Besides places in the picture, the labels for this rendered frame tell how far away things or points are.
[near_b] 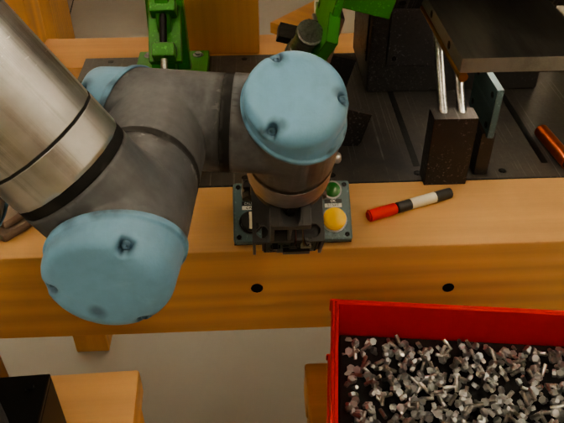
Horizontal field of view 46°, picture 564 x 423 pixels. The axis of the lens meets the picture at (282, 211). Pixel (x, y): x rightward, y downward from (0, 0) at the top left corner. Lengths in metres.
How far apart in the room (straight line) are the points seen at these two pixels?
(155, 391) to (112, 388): 1.06
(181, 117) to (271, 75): 0.07
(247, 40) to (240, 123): 0.88
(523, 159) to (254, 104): 0.67
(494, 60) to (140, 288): 0.55
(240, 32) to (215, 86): 0.86
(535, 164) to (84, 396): 0.70
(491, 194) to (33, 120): 0.73
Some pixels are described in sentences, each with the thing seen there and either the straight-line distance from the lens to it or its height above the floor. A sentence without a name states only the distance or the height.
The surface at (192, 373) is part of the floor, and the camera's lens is 1.87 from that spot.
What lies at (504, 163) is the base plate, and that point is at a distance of 1.05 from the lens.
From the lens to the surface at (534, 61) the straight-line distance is 0.83.
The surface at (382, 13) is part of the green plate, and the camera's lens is 0.96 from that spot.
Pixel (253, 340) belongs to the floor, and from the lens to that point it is 1.93.
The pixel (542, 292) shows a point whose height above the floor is 0.81.
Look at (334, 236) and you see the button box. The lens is 0.85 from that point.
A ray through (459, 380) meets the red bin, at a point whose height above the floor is 0.89.
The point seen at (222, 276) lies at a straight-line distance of 0.88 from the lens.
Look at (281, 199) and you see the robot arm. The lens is 0.56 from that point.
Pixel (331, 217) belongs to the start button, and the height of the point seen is 0.94.
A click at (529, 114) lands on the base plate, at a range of 1.19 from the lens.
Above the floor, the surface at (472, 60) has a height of 1.13.
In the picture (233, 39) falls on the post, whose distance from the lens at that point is 1.35.
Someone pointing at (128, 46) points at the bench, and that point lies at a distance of 1.43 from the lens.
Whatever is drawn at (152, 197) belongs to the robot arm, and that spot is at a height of 1.24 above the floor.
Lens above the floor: 1.47
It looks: 39 degrees down
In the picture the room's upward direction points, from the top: straight up
